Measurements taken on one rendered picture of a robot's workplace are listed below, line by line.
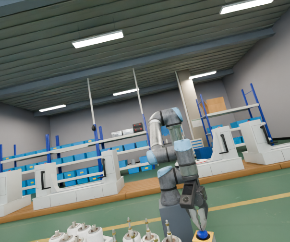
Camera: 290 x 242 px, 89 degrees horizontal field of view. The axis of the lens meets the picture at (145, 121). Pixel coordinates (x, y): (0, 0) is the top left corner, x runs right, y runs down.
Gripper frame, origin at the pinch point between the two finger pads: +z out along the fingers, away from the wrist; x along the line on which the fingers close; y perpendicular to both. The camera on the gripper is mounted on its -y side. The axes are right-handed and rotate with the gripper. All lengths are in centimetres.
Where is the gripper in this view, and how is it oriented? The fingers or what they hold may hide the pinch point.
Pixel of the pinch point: (201, 228)
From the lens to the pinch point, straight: 75.5
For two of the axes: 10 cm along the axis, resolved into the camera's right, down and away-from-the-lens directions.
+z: 2.0, 9.6, -1.9
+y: 5.3, 0.6, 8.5
